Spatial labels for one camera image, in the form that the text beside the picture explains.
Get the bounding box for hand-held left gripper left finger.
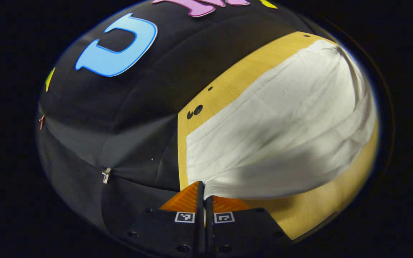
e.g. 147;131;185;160
126;181;205;257

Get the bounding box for black backdrop cloth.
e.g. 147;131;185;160
35;0;322;235

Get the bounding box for white jeans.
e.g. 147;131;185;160
186;39;378;200

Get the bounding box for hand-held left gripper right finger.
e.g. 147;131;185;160
205;195;294;256

